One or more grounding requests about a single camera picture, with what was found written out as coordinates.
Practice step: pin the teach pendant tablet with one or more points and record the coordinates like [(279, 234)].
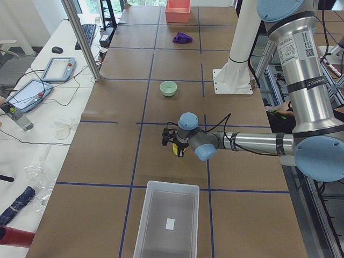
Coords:
[(59, 69), (30, 95)]

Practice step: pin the upper teach pendant tablet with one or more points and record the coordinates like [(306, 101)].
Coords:
[(59, 69)]

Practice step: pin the red cylinder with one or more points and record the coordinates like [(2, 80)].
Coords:
[(15, 237)]

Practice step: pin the black power adapter box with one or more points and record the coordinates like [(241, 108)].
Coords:
[(106, 37)]

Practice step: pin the black computer keyboard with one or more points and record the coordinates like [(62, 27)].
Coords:
[(89, 31)]

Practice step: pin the lower teach pendant tablet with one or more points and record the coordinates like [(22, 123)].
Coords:
[(30, 95)]

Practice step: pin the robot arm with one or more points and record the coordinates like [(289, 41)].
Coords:
[(316, 142)]

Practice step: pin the crumpled clear plastic bag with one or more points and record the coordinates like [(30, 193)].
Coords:
[(42, 183)]

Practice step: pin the purple cloth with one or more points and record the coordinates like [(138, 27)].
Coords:
[(182, 38)]

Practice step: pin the yellow plastic cup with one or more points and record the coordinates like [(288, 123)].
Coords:
[(175, 149)]

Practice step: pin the grey office chair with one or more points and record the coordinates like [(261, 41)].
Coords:
[(13, 69)]

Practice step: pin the folded dark blue umbrella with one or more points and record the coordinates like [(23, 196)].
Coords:
[(20, 202)]

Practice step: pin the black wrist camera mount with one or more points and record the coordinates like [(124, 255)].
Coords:
[(169, 135)]

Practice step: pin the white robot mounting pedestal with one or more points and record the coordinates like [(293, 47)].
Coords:
[(234, 77)]

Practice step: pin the clear water bottle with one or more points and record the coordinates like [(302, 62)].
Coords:
[(17, 116)]

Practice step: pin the black computer mouse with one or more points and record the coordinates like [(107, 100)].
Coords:
[(57, 50)]

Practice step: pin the pink plastic bin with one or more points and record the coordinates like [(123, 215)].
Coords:
[(178, 11)]

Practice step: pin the clear plastic storage box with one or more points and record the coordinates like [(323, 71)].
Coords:
[(169, 221)]

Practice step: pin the aluminium frame post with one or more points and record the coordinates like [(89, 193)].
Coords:
[(81, 39)]

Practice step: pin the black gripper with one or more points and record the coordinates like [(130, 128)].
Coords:
[(180, 146)]

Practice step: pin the white side desk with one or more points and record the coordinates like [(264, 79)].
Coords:
[(20, 149)]

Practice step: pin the light green ceramic bowl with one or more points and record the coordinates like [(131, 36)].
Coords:
[(168, 88)]

